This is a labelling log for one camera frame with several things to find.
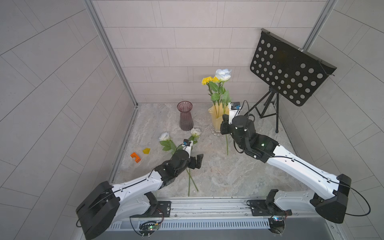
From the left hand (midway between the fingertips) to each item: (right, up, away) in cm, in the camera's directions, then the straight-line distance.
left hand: (198, 153), depth 82 cm
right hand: (+10, +21, -12) cm, 26 cm away
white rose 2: (-2, +9, +13) cm, 16 cm away
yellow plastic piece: (-32, -1, +7) cm, 33 cm away
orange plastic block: (-36, -5, +4) cm, 36 cm away
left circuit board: (-22, -29, -16) cm, 40 cm away
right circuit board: (+37, -30, -13) cm, 49 cm away
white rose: (-19, +3, +9) cm, 21 cm away
